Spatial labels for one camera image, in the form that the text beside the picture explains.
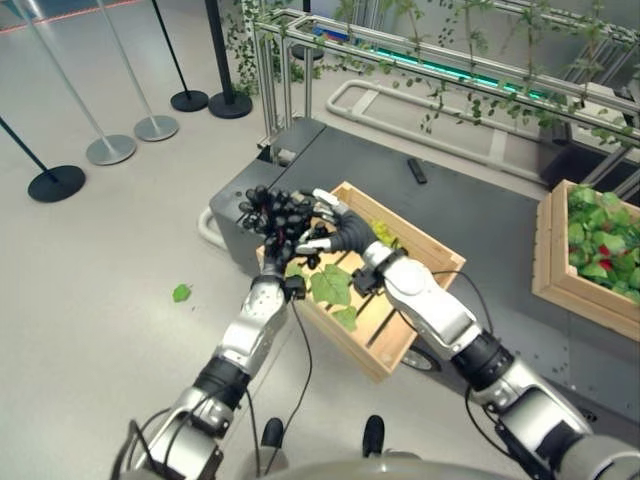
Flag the large green leaf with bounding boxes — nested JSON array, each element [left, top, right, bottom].
[[309, 263, 353, 307]]

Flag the green grape bunch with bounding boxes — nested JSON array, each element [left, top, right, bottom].
[[370, 219, 401, 249]]

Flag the wooden slat crate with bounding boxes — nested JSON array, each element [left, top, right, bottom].
[[255, 181, 467, 385]]

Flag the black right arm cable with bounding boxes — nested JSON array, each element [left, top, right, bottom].
[[433, 270, 497, 335]]

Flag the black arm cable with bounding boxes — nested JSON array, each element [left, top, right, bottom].
[[433, 270, 497, 335], [242, 298, 314, 451]]

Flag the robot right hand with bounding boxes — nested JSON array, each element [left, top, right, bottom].
[[294, 187, 377, 257]]

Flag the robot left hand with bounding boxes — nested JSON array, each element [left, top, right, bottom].
[[238, 185, 303, 279]]

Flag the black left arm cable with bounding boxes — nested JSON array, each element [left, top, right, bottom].
[[242, 298, 314, 451]]

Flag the aluminium frame with vines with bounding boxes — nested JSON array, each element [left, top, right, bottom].
[[219, 0, 640, 201]]

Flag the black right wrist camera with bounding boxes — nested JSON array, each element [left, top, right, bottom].
[[351, 268, 381, 295]]

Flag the robot foot dark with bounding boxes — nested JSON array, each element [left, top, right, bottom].
[[260, 417, 285, 451], [361, 414, 386, 457]]

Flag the robot right foot dark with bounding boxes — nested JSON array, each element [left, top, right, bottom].
[[361, 414, 386, 457]]

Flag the robot grey torso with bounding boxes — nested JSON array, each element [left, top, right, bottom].
[[234, 445, 506, 480]]

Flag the dark grey platform cart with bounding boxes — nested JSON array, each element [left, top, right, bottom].
[[208, 118, 640, 436]]

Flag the robot left foot dark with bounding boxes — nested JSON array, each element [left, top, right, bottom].
[[260, 417, 285, 451]]

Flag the black stanchion with round base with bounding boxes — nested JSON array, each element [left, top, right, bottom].
[[203, 0, 254, 120], [0, 115, 87, 204], [149, 0, 210, 114]]

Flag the small green leaf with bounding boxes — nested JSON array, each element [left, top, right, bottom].
[[331, 305, 359, 332]]

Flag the wooden crate with foliage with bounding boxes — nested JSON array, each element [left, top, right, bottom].
[[530, 179, 640, 329]]

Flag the silver stanchion with round base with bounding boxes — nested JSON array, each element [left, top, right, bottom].
[[14, 0, 138, 167], [94, 0, 181, 143]]

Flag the green leafy foliage pile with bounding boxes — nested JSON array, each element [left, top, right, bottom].
[[566, 183, 640, 304]]

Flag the black grape bunch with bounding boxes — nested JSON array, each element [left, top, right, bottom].
[[237, 183, 332, 268]]

